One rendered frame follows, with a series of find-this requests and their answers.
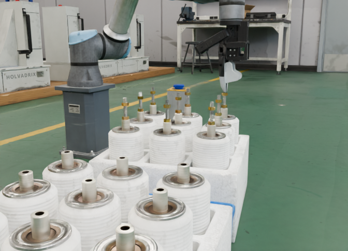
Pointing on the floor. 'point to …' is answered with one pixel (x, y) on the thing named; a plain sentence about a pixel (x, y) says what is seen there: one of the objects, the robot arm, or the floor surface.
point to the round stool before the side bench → (193, 58)
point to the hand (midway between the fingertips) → (222, 87)
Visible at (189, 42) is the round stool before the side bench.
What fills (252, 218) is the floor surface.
